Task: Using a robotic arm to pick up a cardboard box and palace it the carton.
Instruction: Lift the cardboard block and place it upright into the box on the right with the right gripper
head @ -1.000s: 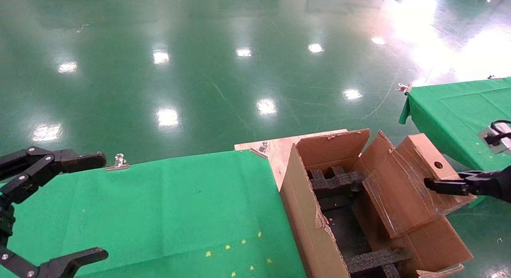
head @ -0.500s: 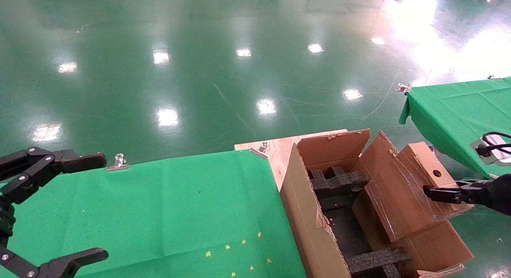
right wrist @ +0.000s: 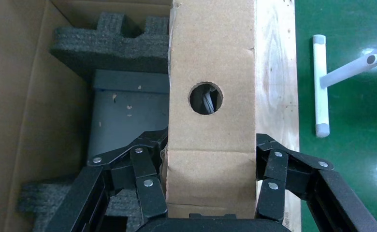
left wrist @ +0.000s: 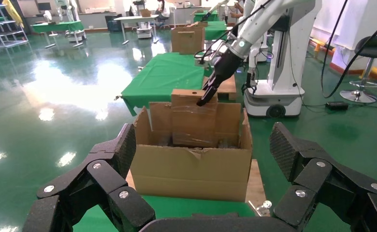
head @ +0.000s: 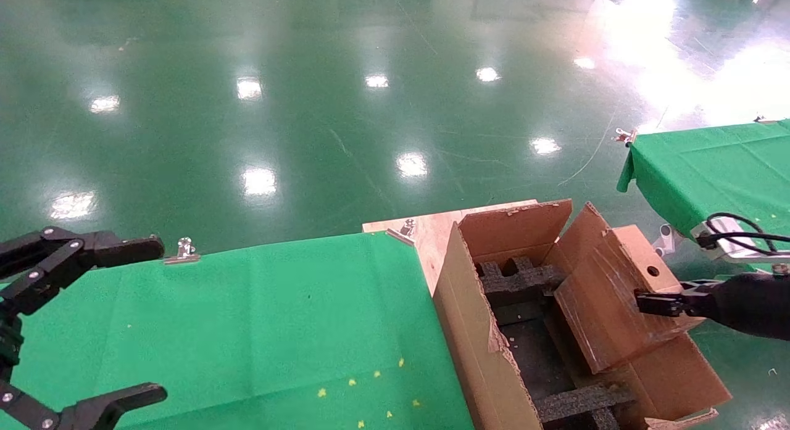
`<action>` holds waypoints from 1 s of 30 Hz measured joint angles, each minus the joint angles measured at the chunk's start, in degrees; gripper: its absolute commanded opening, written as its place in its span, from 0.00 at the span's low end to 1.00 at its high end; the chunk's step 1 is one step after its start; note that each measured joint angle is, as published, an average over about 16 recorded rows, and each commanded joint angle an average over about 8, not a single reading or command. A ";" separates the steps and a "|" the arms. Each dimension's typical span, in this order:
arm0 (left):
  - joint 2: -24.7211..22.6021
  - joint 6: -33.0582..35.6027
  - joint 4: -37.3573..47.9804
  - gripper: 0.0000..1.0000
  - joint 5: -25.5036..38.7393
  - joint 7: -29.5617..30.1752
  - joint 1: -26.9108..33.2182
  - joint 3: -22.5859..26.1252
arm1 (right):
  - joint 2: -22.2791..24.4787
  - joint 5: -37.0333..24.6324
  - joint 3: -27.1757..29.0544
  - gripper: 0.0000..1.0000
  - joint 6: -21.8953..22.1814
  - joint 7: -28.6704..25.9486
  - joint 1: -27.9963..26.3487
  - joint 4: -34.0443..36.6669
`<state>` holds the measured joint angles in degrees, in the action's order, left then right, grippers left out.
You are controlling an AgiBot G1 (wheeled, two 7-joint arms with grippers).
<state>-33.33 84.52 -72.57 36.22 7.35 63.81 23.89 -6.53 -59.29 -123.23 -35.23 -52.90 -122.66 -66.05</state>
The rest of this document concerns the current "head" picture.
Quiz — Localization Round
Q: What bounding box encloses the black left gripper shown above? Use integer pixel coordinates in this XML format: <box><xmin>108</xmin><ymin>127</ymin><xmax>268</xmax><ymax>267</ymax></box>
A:
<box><xmin>0</xmin><ymin>228</ymin><xmax>168</xmax><ymax>430</ymax></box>

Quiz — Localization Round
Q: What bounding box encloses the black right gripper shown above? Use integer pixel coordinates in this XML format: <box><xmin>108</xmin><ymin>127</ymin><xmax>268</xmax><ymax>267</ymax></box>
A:
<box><xmin>636</xmin><ymin>271</ymin><xmax>790</xmax><ymax>341</ymax></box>

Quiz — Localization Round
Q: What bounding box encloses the small cardboard box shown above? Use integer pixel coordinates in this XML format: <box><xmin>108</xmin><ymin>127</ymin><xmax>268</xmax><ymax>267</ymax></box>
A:
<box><xmin>554</xmin><ymin>225</ymin><xmax>705</xmax><ymax>374</ymax></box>

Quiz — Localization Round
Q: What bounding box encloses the large open cardboard carton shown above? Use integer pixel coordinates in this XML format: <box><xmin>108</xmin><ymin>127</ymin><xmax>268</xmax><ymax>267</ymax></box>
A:
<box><xmin>432</xmin><ymin>199</ymin><xmax>732</xmax><ymax>430</ymax></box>

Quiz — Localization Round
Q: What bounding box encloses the green tablecloth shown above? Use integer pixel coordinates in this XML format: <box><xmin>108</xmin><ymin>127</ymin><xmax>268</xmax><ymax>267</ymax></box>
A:
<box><xmin>0</xmin><ymin>231</ymin><xmax>476</xmax><ymax>430</ymax></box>
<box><xmin>617</xmin><ymin>120</ymin><xmax>790</xmax><ymax>276</ymax></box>

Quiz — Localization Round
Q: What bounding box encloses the black foam base pad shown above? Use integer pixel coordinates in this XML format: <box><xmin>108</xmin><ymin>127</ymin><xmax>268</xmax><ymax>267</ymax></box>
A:
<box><xmin>494</xmin><ymin>300</ymin><xmax>581</xmax><ymax>406</ymax></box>

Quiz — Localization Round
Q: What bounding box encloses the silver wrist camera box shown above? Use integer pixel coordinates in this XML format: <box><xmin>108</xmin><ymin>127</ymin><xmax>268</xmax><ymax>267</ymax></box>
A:
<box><xmin>691</xmin><ymin>219</ymin><xmax>763</xmax><ymax>262</ymax></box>

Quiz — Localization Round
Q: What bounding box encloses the silver camera mounting bracket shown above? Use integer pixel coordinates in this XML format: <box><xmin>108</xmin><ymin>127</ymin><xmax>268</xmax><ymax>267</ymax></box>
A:
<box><xmin>741</xmin><ymin>248</ymin><xmax>790</xmax><ymax>262</ymax></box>

